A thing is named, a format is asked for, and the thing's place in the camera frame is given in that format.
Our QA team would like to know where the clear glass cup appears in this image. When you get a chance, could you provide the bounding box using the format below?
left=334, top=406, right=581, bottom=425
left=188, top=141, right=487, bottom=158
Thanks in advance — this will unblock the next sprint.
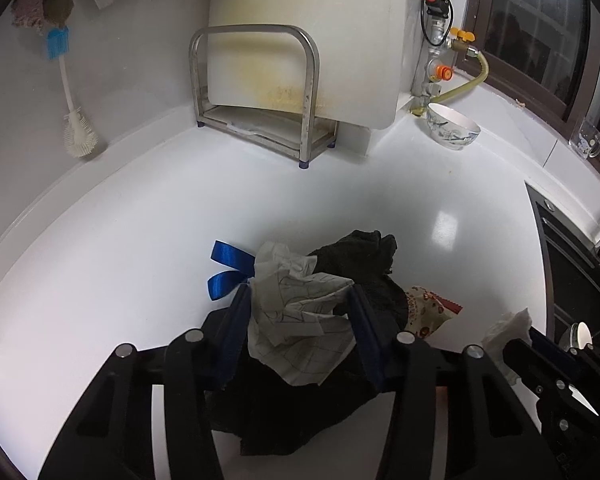
left=569, top=116, right=600, bottom=160

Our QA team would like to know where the yellow gas hose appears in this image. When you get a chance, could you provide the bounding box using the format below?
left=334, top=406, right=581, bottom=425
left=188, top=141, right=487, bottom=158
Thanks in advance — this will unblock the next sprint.
left=437, top=47, right=490, bottom=106

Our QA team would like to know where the gridded paper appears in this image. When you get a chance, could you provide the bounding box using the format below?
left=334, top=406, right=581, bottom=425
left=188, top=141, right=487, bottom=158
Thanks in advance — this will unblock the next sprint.
left=247, top=241, right=357, bottom=387

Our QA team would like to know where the white cutting board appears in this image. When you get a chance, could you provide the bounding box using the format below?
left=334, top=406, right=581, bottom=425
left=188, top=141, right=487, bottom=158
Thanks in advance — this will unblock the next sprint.
left=207, top=0, right=411, bottom=131

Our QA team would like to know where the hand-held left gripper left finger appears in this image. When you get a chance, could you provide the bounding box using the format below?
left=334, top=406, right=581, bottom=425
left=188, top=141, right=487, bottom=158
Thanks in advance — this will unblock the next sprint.
left=37, top=284, right=253, bottom=480

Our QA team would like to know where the steel cutting board rack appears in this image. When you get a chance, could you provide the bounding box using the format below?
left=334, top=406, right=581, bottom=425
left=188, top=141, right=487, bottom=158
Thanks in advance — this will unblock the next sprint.
left=189, top=24, right=340, bottom=168

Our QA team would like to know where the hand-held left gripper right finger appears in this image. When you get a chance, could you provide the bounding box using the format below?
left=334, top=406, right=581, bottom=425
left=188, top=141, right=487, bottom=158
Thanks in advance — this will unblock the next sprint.
left=347, top=284, right=548, bottom=480

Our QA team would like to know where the blue strap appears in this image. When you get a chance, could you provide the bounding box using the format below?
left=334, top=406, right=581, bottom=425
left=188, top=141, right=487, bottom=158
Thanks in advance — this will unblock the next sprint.
left=207, top=240, right=257, bottom=302

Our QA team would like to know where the black kitchen sink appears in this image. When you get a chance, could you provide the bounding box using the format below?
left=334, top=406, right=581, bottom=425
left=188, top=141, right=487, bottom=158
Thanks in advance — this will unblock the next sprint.
left=525, top=182, right=600, bottom=346

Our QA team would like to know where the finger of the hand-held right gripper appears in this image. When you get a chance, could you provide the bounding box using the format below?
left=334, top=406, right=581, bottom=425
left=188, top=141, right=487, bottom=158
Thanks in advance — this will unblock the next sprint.
left=501, top=338, right=566, bottom=401
left=529, top=326, right=581, bottom=361

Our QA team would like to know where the white tissue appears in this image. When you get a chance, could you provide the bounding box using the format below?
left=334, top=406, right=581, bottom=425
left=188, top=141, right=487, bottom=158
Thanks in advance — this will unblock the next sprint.
left=481, top=308, right=533, bottom=386

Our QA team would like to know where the patterned snack wrapper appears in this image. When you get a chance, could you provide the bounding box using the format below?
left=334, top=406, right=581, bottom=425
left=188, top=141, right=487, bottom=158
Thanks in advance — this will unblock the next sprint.
left=402, top=285, right=463, bottom=338

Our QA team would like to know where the blue white bottle brush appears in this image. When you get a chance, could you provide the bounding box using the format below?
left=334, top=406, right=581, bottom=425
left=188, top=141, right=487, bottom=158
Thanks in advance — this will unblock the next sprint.
left=46, top=27, right=98, bottom=157

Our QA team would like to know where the gas pipe with valves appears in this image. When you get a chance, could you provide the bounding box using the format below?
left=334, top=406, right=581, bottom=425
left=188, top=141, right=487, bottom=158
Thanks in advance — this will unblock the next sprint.
left=412, top=0, right=481, bottom=116

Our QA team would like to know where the dark framed window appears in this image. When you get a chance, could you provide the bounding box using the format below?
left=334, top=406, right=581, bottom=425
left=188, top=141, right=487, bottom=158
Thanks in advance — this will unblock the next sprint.
left=455, top=0, right=600, bottom=176

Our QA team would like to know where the white patterned bowl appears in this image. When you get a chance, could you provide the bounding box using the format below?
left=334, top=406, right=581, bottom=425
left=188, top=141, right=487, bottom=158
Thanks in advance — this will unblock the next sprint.
left=426, top=102, right=481, bottom=150

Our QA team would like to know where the black cloth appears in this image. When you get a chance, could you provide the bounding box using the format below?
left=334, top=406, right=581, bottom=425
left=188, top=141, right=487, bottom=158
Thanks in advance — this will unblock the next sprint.
left=205, top=230, right=408, bottom=471

